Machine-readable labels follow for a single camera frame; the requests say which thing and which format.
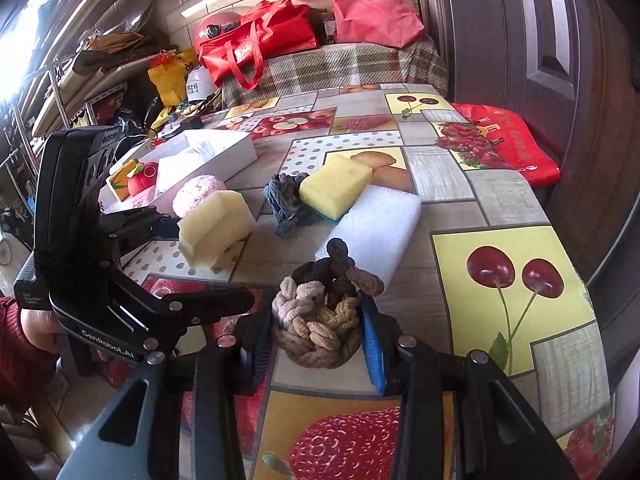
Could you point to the brown bag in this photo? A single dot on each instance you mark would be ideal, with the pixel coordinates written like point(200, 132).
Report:
point(115, 42)

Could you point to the pink helmet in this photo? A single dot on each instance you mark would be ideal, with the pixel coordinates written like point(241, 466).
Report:
point(220, 27)

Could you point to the red tote bag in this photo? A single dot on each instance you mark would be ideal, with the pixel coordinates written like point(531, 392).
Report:
point(260, 40)

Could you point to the fruit print tablecloth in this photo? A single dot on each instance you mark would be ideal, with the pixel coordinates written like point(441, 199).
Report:
point(500, 200)

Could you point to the metal shelf rack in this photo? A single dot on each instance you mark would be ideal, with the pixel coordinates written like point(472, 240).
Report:
point(59, 95)

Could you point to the small black box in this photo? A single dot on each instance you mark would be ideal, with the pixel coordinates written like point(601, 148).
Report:
point(191, 124)

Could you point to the red apple plush toy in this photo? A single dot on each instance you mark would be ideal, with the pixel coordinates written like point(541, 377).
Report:
point(142, 177)

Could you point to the small yellow packet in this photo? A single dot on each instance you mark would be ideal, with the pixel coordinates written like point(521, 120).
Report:
point(122, 175)

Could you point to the pink plush toy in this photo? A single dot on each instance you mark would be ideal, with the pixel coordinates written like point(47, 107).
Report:
point(197, 190)

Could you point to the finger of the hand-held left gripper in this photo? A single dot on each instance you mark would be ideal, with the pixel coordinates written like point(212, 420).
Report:
point(200, 305)
point(145, 225)

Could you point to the yellow shopping bag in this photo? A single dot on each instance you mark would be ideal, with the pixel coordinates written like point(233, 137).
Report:
point(170, 82)

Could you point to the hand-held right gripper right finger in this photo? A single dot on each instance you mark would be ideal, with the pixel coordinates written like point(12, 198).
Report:
point(372, 355)

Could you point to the person's left forearm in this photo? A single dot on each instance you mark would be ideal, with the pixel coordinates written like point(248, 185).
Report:
point(20, 360)

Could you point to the plain yellow sponge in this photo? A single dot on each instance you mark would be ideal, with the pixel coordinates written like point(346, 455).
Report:
point(215, 225)

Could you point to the white helmet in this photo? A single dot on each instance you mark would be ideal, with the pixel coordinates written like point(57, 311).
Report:
point(200, 85)

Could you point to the person's left hand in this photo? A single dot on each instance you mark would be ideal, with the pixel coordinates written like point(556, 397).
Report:
point(37, 327)

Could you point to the plaid cloth cover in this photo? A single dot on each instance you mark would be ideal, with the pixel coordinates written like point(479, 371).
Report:
point(340, 67)

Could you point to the brown braided scrunchie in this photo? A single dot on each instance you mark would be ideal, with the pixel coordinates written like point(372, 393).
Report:
point(315, 320)

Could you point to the red ornament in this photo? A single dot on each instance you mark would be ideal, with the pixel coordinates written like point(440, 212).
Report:
point(162, 59)

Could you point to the white cardboard box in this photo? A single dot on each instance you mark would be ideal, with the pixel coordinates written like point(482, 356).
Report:
point(230, 152)

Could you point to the red fabric bag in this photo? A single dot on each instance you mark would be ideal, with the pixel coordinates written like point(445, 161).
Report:
point(375, 5)

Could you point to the white foam block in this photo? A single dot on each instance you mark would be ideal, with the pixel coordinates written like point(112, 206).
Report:
point(380, 230)

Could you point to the red printed bag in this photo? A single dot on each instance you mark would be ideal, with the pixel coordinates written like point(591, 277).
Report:
point(525, 145)

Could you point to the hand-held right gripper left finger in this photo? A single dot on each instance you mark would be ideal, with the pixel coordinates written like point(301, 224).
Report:
point(261, 345)

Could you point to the black plastic bag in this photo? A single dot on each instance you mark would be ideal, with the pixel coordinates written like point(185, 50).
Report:
point(127, 120)

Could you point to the brown panel door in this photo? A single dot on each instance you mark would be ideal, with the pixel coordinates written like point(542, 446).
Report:
point(525, 35)

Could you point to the yellow sponge green scourer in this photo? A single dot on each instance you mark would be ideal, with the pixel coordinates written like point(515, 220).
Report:
point(335, 180)

